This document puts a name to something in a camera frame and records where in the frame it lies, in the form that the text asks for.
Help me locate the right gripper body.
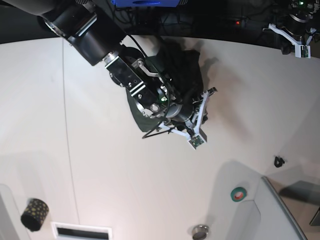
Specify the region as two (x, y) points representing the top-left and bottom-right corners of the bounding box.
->
(166, 93), (203, 124)

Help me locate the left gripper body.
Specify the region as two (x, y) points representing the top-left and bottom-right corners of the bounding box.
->
(284, 13), (312, 35)

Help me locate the dark green t-shirt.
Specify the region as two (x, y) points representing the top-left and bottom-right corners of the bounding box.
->
(115, 38), (205, 138)

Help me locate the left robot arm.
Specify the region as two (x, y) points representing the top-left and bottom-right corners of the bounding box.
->
(282, 0), (320, 58)

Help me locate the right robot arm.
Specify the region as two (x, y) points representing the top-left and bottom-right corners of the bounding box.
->
(8, 0), (208, 131)

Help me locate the green tape roll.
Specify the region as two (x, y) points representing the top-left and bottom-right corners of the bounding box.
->
(230, 186), (247, 202)

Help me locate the small black clip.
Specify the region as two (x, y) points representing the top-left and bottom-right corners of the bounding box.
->
(273, 156), (286, 168)

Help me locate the round metal tin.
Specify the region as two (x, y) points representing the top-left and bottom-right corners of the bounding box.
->
(191, 224), (209, 240)

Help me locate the blue box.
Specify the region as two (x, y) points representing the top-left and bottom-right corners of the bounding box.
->
(110, 0), (188, 8)

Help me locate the white slotted tray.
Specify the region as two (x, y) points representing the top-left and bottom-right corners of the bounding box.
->
(51, 221), (113, 240)

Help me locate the black gold dotted cup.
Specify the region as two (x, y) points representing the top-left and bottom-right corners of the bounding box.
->
(20, 198), (49, 232)

